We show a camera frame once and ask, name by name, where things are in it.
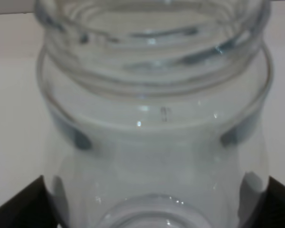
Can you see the clear plastic bottle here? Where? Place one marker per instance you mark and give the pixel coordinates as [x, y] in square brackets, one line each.
[156, 108]

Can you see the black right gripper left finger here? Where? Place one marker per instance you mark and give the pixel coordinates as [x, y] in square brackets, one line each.
[30, 208]

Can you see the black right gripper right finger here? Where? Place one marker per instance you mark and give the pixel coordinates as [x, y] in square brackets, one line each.
[264, 208]

